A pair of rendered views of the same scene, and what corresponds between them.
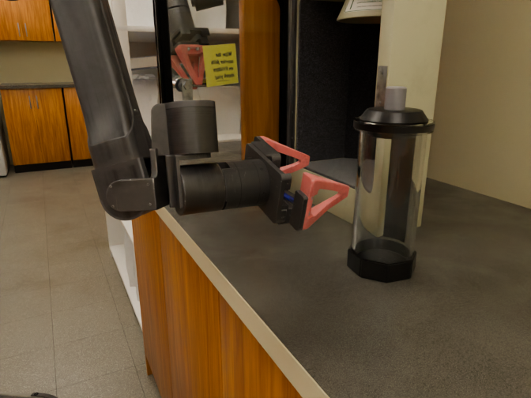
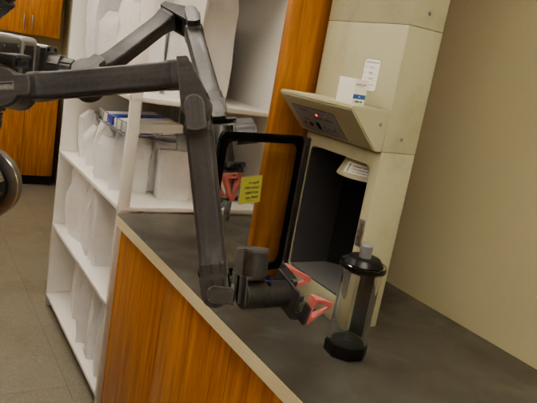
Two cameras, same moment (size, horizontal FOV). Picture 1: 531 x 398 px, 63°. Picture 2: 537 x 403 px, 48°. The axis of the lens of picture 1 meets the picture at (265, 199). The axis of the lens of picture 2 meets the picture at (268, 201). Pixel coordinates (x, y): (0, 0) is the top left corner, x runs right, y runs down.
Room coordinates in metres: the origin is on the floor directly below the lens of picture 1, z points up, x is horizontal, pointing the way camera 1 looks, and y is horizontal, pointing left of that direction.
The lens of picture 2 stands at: (-0.68, 0.21, 1.57)
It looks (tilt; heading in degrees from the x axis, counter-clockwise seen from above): 13 degrees down; 354
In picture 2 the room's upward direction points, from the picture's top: 10 degrees clockwise
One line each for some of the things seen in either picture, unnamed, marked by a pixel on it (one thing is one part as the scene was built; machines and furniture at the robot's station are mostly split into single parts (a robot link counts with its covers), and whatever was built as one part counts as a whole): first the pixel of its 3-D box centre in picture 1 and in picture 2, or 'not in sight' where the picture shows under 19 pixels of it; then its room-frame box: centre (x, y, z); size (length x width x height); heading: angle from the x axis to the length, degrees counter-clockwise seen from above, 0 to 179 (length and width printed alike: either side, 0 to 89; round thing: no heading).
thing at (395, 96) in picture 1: (393, 111); (364, 258); (0.61, -0.18, 1.18); 0.09 x 0.09 x 0.07
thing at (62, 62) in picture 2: not in sight; (58, 69); (1.11, 0.67, 1.45); 0.09 x 0.08 x 0.12; 174
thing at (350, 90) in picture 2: not in sight; (352, 90); (0.78, -0.11, 1.54); 0.05 x 0.05 x 0.06; 40
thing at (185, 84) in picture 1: (186, 95); (225, 211); (0.83, 0.15, 1.18); 0.02 x 0.02 x 0.06; 39
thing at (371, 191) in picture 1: (386, 193); (354, 305); (0.61, -0.18, 1.06); 0.11 x 0.11 x 0.21
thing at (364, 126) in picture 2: not in sight; (328, 118); (0.85, -0.08, 1.46); 0.32 x 0.11 x 0.10; 27
